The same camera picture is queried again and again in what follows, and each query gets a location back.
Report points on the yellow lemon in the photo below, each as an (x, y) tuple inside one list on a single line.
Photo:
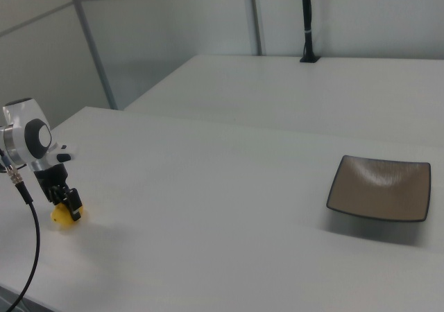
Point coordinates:
[(61, 217)]

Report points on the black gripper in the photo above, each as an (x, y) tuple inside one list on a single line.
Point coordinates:
[(52, 178)]

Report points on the black camera stand pole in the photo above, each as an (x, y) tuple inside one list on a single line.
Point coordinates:
[(307, 21)]

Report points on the dark square ceramic plate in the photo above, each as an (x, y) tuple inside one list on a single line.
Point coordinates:
[(378, 190)]

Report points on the grey metal partition corner post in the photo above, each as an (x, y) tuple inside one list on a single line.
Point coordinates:
[(92, 45)]

